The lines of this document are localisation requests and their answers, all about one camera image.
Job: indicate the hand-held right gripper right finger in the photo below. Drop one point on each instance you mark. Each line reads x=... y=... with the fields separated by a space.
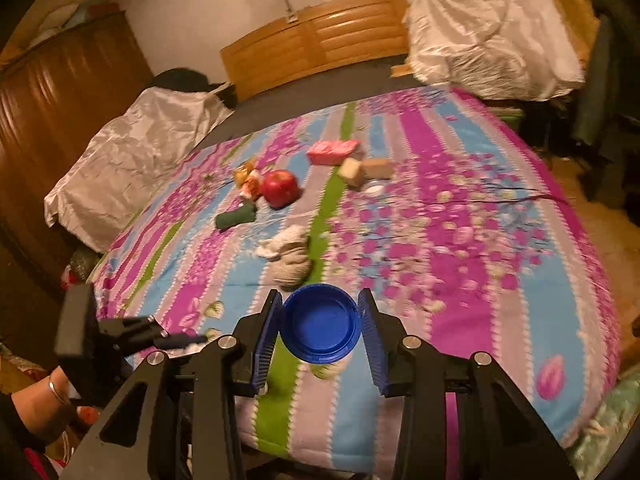
x=375 y=345

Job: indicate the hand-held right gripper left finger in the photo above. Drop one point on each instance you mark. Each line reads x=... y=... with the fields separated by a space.
x=267 y=345

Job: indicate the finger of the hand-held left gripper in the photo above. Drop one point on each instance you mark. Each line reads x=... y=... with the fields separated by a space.
x=135 y=330

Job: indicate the blue plastic bowl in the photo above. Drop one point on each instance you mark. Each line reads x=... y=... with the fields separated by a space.
x=320 y=325

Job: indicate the grey sock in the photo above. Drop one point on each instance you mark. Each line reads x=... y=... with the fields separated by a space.
x=290 y=270

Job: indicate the white sock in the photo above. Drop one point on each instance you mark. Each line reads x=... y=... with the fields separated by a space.
x=282 y=242

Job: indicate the dark green cloth roll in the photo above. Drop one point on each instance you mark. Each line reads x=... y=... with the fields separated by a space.
x=235 y=217

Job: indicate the floral striped blanket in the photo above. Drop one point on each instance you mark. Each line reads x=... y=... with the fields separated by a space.
x=450 y=260

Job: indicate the white bottle cap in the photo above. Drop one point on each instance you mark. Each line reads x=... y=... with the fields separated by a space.
x=374 y=190

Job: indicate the red apple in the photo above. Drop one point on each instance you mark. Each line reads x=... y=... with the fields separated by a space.
x=280 y=189

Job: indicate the red white snack packet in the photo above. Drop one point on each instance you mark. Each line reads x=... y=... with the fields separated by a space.
x=251 y=186

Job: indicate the white satin cover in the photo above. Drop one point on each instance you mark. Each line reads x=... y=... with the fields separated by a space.
x=130 y=160
x=490 y=40

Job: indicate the small orange jar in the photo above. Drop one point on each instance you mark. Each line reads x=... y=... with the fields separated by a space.
x=245 y=172

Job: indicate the light wooden block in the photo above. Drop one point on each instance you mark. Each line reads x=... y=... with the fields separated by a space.
x=351 y=172

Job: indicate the brown wooden block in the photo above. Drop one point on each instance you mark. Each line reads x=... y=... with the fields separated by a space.
x=377 y=169

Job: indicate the pink box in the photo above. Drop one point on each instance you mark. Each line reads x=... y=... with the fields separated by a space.
x=332 y=152

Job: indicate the wooden wardrobe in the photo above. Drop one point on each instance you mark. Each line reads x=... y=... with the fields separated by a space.
x=60 y=125

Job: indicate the grey bed sheet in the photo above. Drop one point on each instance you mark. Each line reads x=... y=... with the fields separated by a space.
x=280 y=110

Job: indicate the black cloth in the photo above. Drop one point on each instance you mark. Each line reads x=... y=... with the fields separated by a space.
x=185 y=80

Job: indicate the green storage box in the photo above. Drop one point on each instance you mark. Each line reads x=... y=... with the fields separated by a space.
x=511 y=119

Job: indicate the white bag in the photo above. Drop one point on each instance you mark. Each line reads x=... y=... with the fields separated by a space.
x=60 y=15

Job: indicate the wooden headboard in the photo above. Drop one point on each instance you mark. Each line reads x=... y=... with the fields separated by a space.
x=325 y=35

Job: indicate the red storage box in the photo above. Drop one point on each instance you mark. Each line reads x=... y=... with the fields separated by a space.
x=105 y=9

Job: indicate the black jacket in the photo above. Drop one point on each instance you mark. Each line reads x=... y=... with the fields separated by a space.
x=605 y=100

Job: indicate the tan fleece blanket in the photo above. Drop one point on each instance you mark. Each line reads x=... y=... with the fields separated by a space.
x=570 y=5

